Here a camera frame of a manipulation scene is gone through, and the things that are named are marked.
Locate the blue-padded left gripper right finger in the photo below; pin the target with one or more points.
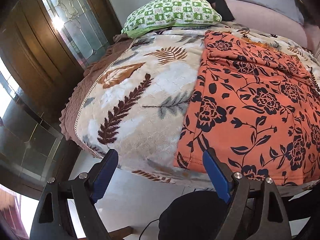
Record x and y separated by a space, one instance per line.
255 208

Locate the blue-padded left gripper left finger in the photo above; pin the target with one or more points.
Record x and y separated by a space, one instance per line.
52 218

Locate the orange black floral garment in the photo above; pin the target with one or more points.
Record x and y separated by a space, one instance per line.
257 108

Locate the black round stool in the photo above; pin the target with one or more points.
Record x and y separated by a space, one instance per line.
195 215

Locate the beige leaf-print fleece blanket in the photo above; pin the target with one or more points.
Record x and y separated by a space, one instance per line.
138 104

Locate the brown wooden glass door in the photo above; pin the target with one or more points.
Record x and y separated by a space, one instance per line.
47 44

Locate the brown ruffled bed skirt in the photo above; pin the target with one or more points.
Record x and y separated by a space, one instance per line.
70 112

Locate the pink quilted bolster cushion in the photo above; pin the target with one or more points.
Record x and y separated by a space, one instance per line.
269 21

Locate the green white patterned pillow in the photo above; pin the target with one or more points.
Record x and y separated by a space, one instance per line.
159 14

